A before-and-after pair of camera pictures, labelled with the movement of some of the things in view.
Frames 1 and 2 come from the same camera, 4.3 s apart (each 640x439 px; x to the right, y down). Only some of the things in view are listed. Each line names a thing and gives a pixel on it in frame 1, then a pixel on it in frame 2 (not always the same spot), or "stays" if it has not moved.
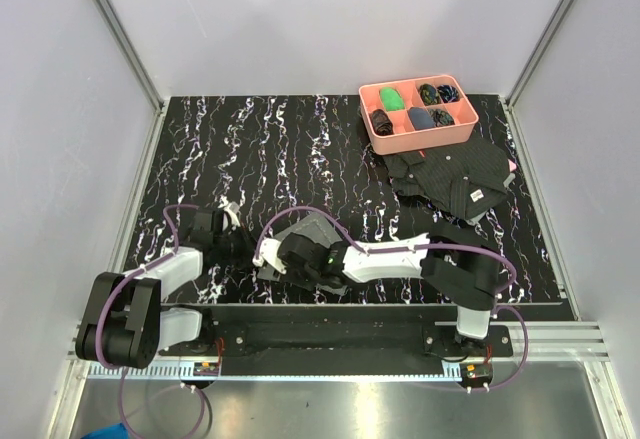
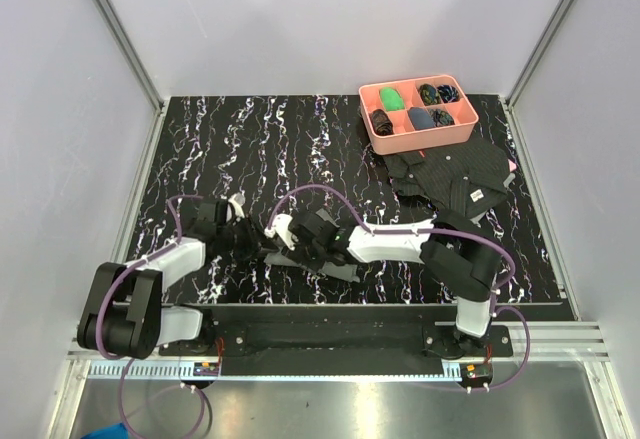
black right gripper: (291, 278) -> (294, 252)
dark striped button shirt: (467, 177) stays
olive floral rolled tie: (430, 94) stays
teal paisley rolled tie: (442, 118) stays
